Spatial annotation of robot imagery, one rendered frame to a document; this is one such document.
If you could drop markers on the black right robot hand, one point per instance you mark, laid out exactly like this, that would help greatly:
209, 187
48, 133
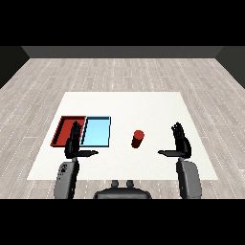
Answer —
183, 146

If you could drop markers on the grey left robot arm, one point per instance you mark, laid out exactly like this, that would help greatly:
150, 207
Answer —
66, 179

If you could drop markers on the red shallow open box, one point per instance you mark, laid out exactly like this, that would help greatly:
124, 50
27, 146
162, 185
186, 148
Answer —
65, 130

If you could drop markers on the dark grey robot body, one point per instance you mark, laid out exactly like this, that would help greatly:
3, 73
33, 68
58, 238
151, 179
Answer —
122, 191

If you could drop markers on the light blue shallow open box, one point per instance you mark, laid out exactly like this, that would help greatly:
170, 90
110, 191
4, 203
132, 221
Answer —
96, 131

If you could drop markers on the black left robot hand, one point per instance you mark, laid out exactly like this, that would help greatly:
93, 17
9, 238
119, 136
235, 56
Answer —
72, 145

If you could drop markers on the red can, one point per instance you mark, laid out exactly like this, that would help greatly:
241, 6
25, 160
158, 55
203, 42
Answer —
137, 139

